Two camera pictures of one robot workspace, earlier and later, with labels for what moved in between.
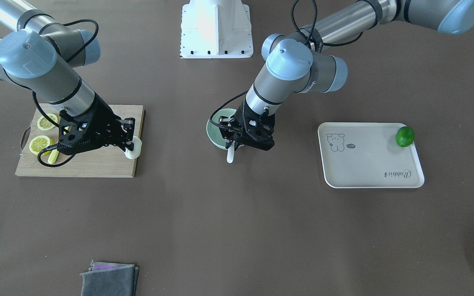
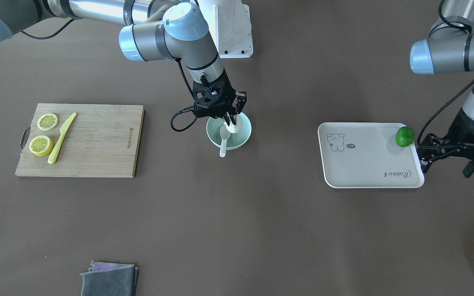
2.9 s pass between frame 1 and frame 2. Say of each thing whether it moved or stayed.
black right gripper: moved
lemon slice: stayed
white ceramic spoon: moved
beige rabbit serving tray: stayed
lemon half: stayed
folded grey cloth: stayed
